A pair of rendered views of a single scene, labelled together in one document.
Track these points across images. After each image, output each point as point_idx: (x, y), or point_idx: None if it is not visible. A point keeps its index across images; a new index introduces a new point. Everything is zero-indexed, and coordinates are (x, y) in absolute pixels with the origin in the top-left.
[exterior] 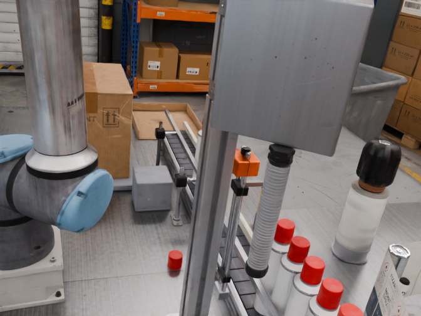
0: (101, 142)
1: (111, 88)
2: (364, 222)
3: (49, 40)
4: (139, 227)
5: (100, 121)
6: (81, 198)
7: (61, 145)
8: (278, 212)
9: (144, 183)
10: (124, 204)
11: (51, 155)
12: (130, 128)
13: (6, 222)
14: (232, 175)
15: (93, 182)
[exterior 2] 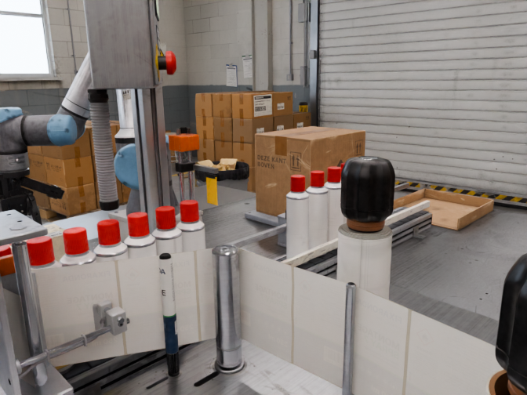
0: (289, 184)
1: (305, 136)
2: (339, 270)
3: None
4: (258, 251)
5: (288, 164)
6: (118, 155)
7: (121, 121)
8: (99, 146)
9: (281, 216)
10: None
11: (120, 128)
12: (309, 174)
13: None
14: (288, 201)
15: (128, 148)
